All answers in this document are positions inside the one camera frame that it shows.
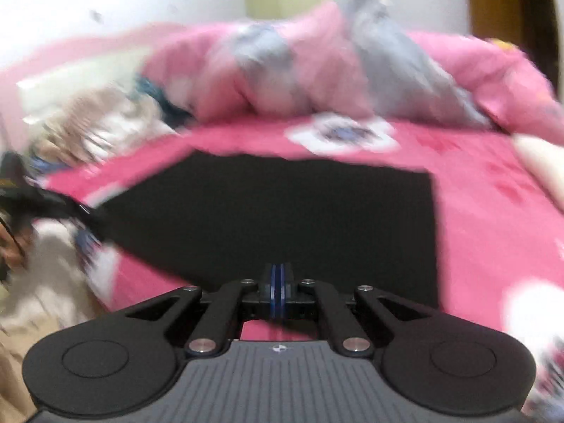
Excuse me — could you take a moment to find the pink floral bed blanket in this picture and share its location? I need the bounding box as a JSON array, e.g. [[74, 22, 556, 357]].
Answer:
[[39, 114, 564, 423]]

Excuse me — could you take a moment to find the pile of clothes on bed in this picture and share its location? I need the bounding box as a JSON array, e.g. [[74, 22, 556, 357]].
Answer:
[[23, 74, 194, 176]]

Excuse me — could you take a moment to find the brown wooden door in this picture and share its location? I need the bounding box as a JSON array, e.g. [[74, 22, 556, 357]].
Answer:
[[468, 0, 563, 89]]

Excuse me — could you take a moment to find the pink grey floral duvet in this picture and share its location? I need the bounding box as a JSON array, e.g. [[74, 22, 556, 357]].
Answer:
[[137, 0, 563, 144]]

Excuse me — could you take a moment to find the person's left hand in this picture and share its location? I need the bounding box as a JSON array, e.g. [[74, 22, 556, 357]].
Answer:
[[1, 213, 33, 283]]

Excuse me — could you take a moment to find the black t-shirt white print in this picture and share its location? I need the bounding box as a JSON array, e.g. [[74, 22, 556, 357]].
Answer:
[[98, 152, 439, 307]]

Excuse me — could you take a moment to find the pink white headboard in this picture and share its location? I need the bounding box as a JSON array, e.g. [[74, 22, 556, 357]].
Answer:
[[1, 22, 183, 148]]

